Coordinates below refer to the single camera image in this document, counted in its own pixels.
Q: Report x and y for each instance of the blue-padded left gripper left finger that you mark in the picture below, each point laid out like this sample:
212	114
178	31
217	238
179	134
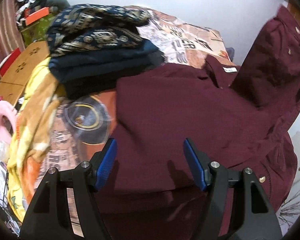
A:
48	216

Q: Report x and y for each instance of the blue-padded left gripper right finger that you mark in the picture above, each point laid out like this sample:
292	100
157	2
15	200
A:
252	216

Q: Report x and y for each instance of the maroon button-up shirt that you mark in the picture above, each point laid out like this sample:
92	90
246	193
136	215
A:
239	117

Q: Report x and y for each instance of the newspaper print bed blanket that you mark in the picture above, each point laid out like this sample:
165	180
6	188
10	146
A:
82	126

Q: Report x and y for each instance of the pink plush toy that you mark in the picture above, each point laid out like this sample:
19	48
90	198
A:
8	117

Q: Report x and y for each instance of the yellow orange fleece blanket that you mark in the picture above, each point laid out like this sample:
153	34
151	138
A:
31	139

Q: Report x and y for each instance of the black folded garment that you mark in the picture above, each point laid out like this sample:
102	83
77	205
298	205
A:
109	74

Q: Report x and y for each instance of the cardboard box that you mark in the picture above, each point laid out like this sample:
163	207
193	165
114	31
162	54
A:
13	82

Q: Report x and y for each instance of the dark navy folded garment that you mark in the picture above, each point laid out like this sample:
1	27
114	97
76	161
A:
79	65

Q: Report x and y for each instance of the green storage box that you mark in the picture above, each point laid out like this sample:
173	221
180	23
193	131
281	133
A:
36	31

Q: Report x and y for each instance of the navy patterned folded garment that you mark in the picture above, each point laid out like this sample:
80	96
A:
84	27

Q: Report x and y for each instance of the orange flat box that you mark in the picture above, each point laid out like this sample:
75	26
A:
31	18

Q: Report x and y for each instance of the dark grey cloth bundle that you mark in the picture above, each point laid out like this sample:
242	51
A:
35	5

